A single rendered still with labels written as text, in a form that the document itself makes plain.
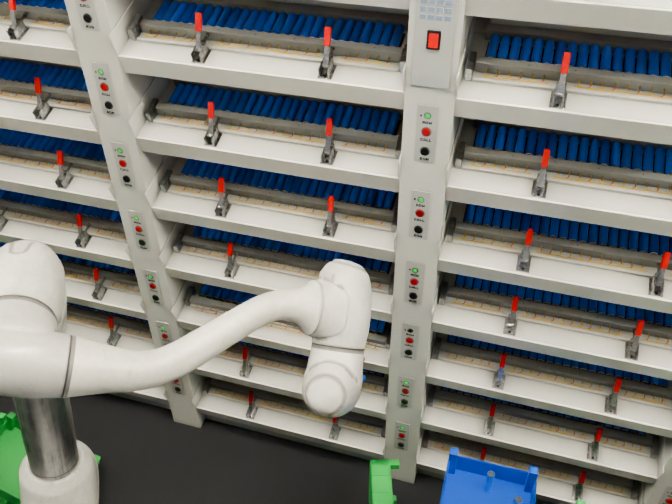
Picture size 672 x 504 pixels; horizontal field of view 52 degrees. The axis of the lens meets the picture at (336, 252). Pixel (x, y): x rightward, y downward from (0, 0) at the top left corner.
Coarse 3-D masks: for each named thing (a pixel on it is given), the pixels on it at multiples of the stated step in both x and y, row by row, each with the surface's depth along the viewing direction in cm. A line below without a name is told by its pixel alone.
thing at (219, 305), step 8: (192, 296) 193; (200, 304) 193; (208, 304) 191; (216, 304) 191; (224, 304) 191; (232, 304) 190; (208, 312) 191; (216, 312) 191; (224, 312) 191; (280, 320) 186; (280, 328) 186; (368, 336) 181; (376, 336) 181; (384, 336) 180; (368, 344) 181; (376, 344) 181; (384, 344) 181
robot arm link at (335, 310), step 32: (320, 288) 127; (352, 288) 127; (224, 320) 121; (256, 320) 122; (288, 320) 127; (320, 320) 125; (352, 320) 127; (96, 352) 111; (128, 352) 115; (160, 352) 116; (192, 352) 117; (96, 384) 110; (128, 384) 113; (160, 384) 116
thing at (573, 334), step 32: (448, 288) 165; (480, 288) 166; (512, 288) 164; (448, 320) 163; (480, 320) 163; (512, 320) 158; (544, 320) 160; (576, 320) 160; (608, 320) 157; (640, 320) 150; (544, 352) 160; (576, 352) 156; (608, 352) 155; (640, 352) 154
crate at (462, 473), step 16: (448, 464) 160; (464, 464) 163; (480, 464) 161; (496, 464) 160; (448, 480) 163; (464, 480) 163; (480, 480) 163; (496, 480) 162; (512, 480) 162; (528, 480) 157; (448, 496) 159; (464, 496) 159; (480, 496) 159; (496, 496) 159; (512, 496) 159; (528, 496) 159
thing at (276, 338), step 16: (192, 288) 194; (176, 304) 190; (176, 320) 192; (192, 320) 192; (208, 320) 191; (256, 336) 187; (272, 336) 186; (288, 336) 186; (304, 336) 185; (304, 352) 185; (368, 352) 181; (384, 352) 181; (368, 368) 182; (384, 368) 179
